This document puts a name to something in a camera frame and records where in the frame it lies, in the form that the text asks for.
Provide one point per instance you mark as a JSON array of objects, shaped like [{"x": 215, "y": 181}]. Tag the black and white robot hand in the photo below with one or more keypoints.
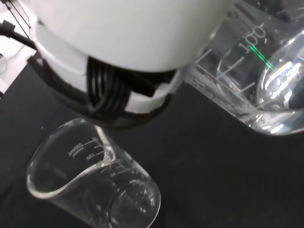
[{"x": 123, "y": 35}]

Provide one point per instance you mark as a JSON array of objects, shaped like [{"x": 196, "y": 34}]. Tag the small clear glass beaker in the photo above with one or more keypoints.
[{"x": 95, "y": 180}]

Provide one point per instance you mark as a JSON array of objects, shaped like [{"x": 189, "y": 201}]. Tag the black bench cloth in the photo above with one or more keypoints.
[{"x": 213, "y": 171}]

